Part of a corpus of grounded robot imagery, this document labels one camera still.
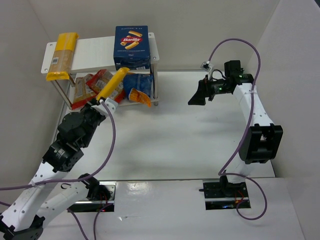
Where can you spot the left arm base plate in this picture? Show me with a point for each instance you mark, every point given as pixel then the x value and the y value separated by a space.
pixel 104 198

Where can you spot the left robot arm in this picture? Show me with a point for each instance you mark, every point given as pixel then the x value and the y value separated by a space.
pixel 49 193

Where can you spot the blue and orange pasta bag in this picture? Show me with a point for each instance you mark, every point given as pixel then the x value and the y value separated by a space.
pixel 137 87

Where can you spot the yellow spaghetti bag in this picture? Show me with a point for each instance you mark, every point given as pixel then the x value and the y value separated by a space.
pixel 112 84
pixel 61 63

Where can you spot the yellow spaghetti bag on shelf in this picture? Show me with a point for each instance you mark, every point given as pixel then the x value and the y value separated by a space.
pixel 61 63

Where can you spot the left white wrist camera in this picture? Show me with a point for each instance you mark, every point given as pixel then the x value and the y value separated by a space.
pixel 105 106

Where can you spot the red macaroni bag right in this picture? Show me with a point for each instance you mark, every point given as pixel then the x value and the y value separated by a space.
pixel 98 81

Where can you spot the white two-tier shelf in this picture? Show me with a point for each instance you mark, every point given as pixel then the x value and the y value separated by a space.
pixel 94 54

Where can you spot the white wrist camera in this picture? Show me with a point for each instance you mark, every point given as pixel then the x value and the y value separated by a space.
pixel 105 106
pixel 207 66

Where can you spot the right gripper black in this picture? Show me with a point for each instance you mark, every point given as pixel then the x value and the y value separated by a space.
pixel 206 88

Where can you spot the red macaroni bag left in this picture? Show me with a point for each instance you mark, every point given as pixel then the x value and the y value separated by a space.
pixel 85 90

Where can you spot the red macaroni bag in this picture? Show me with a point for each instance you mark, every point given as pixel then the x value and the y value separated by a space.
pixel 98 81
pixel 85 90

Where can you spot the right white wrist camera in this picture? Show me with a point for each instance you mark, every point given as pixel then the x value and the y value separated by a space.
pixel 207 66

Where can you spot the blue Barilla pasta box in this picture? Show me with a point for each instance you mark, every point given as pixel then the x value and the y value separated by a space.
pixel 131 47

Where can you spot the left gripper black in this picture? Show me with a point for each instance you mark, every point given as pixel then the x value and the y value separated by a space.
pixel 92 109

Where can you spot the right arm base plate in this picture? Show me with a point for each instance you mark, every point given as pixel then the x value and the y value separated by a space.
pixel 219 197

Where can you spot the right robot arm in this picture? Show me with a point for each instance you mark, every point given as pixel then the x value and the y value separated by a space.
pixel 262 136

